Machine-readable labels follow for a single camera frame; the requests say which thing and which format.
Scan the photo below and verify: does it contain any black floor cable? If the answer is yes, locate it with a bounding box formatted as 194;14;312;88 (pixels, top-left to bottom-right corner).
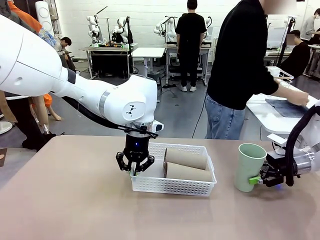
191;92;208;139

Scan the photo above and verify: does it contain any black arm hose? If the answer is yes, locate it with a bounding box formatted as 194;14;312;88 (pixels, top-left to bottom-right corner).
284;104;315;187
61;96;160;140

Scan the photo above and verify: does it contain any white tower air conditioner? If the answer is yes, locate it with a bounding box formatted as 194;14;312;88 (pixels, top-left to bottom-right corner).
34;1;54;36

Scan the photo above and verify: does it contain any blue denim cloth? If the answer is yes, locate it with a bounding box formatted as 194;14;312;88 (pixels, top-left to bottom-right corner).
264;98;311;118

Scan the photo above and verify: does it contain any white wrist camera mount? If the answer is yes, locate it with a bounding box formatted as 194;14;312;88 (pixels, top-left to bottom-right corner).
266;133;288;156

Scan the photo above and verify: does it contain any black tripod stand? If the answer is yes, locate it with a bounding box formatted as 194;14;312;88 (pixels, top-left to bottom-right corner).
276;15;297;70

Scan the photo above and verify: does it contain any person in black sweater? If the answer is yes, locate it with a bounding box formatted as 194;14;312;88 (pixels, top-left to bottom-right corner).
204;0;280;140

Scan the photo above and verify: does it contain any figure in orange clothes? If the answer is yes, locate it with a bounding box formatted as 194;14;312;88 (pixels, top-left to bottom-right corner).
6;0;62;133

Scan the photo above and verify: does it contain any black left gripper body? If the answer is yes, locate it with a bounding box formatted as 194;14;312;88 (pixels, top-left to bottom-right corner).
124;133;151;165

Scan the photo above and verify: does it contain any grey round stool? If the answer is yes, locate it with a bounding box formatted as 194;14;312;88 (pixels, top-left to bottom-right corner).
146;71;163;88

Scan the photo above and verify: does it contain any grey framed work table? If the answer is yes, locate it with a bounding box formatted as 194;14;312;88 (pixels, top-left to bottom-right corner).
164;41;212;86

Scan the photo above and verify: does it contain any seated person with dark hair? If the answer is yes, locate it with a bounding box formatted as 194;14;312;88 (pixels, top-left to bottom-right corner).
53;36;76;72

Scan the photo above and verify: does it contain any standing person in black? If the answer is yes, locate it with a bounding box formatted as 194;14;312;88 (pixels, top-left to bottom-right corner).
174;0;208;93

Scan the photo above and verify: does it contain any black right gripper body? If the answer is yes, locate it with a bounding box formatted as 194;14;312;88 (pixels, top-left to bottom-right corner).
264;152;288;188

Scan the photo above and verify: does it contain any white board panel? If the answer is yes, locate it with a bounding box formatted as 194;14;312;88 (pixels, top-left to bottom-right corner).
266;14;288;50

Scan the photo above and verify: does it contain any seated person in black top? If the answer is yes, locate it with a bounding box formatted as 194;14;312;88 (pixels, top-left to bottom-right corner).
279;29;312;78

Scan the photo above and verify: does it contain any light green plastic cup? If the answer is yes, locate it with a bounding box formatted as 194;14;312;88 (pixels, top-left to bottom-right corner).
233;142;268;193

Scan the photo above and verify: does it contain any person's right forearm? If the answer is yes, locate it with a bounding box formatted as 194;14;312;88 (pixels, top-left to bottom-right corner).
273;83;302;104

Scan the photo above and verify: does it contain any white perforated plastic basket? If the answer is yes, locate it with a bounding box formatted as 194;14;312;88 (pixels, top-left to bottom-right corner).
129;142;218;197

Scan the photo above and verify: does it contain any black left arm hose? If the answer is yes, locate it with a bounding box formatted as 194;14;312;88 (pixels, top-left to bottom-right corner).
61;96;160;140

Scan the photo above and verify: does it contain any black right arm hose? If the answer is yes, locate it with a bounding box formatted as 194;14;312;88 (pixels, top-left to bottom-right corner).
284;104;315;187

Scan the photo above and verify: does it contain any person's right hand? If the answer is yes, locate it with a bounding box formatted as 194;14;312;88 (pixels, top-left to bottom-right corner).
296;91;311;107

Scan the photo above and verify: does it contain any black fronted work table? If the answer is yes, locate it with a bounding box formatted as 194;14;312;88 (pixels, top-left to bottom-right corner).
79;44;138;80

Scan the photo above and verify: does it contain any white wire basket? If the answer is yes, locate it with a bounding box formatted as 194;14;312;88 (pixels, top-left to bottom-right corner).
266;66;295;89

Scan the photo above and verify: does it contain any white desk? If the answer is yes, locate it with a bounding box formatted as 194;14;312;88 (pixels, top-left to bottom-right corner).
131;46;166;76

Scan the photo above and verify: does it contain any person in dark trousers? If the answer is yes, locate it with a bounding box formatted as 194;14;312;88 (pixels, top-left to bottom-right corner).
0;0;57;152

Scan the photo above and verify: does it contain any brown board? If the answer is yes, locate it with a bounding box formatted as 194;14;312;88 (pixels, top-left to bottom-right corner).
0;147;8;168

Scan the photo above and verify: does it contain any brown cardboard roll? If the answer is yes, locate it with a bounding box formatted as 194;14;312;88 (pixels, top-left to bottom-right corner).
162;147;210;171
161;161;214;183

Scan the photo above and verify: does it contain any person in grey top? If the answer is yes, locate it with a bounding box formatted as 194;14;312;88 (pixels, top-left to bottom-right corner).
300;8;320;42

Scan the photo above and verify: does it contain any white round fan base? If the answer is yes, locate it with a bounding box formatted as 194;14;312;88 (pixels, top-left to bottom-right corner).
0;121;13;136

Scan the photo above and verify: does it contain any white side table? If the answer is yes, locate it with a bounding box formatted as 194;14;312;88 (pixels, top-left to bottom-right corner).
246;84;320;135

